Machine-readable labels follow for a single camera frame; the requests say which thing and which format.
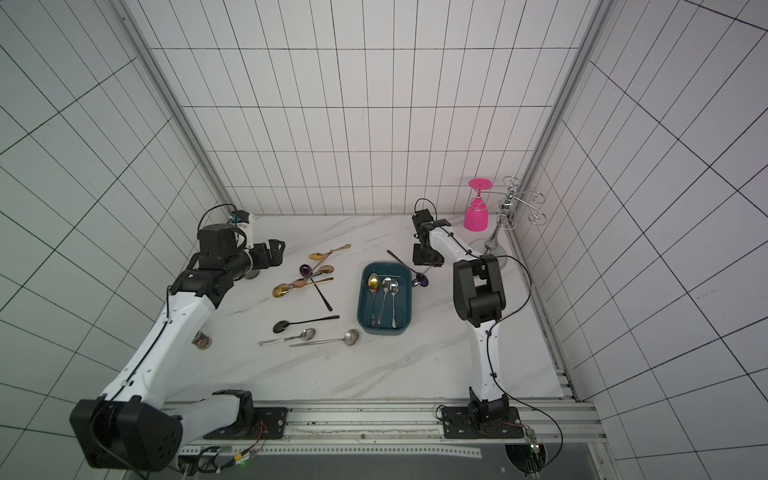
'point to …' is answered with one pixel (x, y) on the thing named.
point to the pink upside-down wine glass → (476, 213)
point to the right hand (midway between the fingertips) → (416, 259)
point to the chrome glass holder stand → (507, 199)
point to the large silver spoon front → (351, 338)
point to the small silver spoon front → (306, 335)
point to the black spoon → (282, 325)
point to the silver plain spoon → (386, 282)
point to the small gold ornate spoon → (321, 256)
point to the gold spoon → (282, 289)
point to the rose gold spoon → (302, 282)
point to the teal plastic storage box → (400, 271)
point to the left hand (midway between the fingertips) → (267, 251)
